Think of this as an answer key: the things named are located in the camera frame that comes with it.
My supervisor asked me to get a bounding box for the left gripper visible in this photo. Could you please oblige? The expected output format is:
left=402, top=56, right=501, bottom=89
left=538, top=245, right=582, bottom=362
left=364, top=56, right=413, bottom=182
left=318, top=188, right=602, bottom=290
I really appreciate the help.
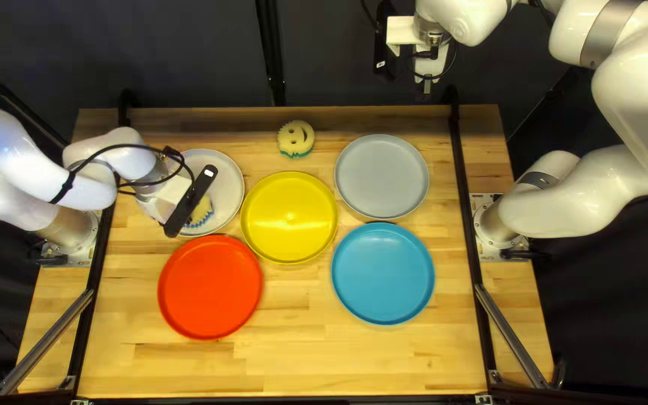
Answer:
left=135, top=179, right=194, bottom=225

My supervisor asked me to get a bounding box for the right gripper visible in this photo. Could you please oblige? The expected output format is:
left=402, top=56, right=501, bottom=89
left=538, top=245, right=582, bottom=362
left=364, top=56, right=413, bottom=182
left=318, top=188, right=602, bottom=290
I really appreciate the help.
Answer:
left=386, top=15, right=450, bottom=85

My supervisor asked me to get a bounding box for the yellow smiling face sponge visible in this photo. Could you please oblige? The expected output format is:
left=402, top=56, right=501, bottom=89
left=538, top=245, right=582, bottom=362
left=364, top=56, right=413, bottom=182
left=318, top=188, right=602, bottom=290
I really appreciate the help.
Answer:
left=277, top=119, right=316, bottom=159
left=188, top=194, right=216, bottom=229

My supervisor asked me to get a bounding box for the grey round plate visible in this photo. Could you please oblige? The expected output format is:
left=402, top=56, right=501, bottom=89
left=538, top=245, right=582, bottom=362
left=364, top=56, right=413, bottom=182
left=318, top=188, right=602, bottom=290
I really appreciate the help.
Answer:
left=135, top=148, right=245, bottom=237
left=334, top=134, right=431, bottom=221

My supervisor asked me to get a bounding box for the orange round plate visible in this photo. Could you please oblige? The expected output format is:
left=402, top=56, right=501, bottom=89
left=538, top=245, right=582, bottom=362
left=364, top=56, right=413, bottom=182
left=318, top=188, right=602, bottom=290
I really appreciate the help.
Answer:
left=157, top=234, right=264, bottom=342

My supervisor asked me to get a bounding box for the yellow round plate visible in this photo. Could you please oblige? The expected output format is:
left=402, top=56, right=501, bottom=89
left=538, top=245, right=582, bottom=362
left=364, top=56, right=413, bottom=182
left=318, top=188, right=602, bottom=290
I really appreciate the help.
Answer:
left=240, top=171, right=340, bottom=266

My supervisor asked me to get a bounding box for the teal round plate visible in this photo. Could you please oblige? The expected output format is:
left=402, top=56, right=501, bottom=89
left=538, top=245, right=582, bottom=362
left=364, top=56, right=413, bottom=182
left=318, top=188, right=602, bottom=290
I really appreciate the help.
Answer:
left=331, top=222, right=436, bottom=326

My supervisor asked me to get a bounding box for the black cable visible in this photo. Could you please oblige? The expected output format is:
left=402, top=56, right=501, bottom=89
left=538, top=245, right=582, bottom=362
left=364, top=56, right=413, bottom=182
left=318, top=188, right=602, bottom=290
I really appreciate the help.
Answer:
left=404, top=36, right=459, bottom=81
left=48, top=143, right=197, bottom=205

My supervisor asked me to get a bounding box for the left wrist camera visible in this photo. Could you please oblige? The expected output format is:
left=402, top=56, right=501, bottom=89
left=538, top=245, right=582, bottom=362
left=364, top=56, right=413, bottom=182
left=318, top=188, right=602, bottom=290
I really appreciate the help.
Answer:
left=163, top=164, right=219, bottom=238

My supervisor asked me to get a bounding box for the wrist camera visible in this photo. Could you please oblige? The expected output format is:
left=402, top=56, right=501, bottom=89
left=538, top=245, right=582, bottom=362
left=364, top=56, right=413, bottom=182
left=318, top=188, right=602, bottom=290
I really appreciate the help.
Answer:
left=163, top=164, right=219, bottom=238
left=373, top=0, right=399, bottom=78

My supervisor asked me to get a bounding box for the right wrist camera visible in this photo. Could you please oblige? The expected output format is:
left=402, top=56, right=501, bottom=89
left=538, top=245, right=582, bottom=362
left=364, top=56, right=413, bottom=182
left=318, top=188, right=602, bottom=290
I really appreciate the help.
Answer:
left=373, top=0, right=399, bottom=78

